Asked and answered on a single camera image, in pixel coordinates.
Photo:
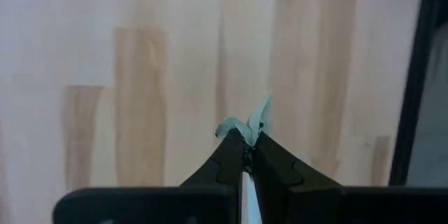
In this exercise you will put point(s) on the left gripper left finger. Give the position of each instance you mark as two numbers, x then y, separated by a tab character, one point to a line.
224	168

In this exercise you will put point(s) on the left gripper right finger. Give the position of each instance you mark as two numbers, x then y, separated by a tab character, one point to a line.
276	171

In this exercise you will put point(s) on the green sweetener packet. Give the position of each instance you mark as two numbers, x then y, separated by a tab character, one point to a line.
252	129

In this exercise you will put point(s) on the black aluminium station frame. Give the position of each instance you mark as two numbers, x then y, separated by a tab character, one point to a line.
407	119

